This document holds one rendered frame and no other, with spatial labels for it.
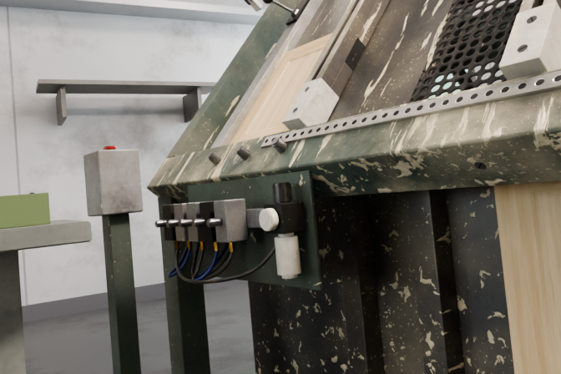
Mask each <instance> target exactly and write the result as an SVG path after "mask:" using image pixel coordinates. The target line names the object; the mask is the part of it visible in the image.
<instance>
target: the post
mask: <svg viewBox="0 0 561 374"><path fill-rule="evenodd" d="M102 224H103V236H104V258H105V270H106V281H107V292H108V304H109V326H110V338H111V349H112V361H113V373H114V374H141V365H140V354H139V333H138V322H137V311H136V300H135V289H134V268H133V256H132V245H131V234H130V223H129V214H120V215H105V216H102Z"/></svg>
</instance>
